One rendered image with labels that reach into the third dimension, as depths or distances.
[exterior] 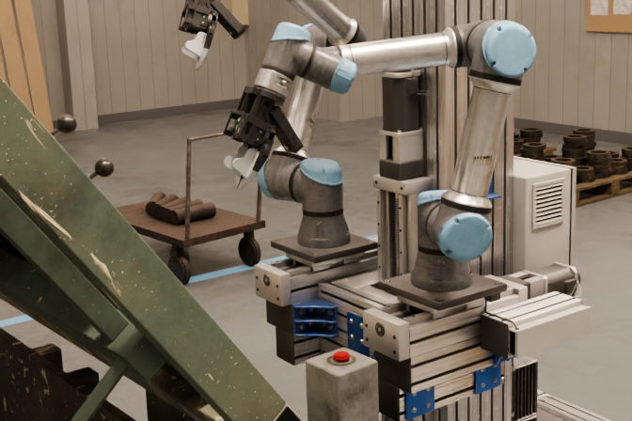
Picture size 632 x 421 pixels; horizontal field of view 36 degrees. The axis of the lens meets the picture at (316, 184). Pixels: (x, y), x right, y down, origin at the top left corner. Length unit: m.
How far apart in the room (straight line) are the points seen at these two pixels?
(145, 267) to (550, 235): 1.34
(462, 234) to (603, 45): 8.16
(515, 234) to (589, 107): 7.73
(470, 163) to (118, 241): 0.82
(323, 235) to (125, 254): 1.03
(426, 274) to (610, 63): 7.98
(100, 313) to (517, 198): 1.26
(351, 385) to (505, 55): 0.79
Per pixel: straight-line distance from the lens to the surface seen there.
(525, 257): 2.74
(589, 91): 10.42
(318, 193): 2.70
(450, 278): 2.35
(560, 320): 2.48
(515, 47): 2.15
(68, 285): 1.90
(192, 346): 1.92
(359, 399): 2.24
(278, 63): 2.05
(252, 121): 2.02
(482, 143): 2.18
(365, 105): 12.00
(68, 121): 1.93
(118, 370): 1.98
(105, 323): 1.96
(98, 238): 1.76
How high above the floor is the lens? 1.79
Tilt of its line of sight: 12 degrees down
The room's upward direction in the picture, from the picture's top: 2 degrees counter-clockwise
